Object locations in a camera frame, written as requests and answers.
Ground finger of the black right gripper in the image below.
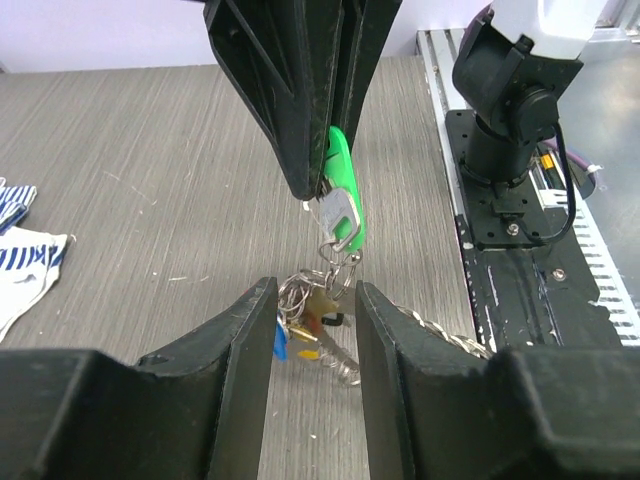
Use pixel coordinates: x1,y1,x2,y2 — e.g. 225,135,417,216
339,0,402,148
203,0,344,200

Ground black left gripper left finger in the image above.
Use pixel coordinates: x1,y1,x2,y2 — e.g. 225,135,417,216
1,277,278,479

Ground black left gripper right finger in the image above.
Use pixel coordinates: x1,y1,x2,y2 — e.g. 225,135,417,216
355,282,639,479

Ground green key tag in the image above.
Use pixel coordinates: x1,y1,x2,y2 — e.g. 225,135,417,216
319,126,366,245

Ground blue key tag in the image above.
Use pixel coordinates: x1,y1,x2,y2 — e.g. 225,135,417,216
273,310,289,362

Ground yellow key tag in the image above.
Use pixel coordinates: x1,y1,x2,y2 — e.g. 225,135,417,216
287,326,320,361

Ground black key tag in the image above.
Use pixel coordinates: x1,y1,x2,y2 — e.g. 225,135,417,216
321,312,345,327

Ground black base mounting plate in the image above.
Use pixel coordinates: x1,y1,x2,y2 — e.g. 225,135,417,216
444,109,626,354

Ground striped blue white cloth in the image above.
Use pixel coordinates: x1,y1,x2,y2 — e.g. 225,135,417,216
1,179,69,337

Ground white slotted cable duct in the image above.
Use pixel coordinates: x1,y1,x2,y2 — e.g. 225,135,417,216
573,194,639,348

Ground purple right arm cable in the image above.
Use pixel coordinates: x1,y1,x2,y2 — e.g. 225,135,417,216
542,139,601,174

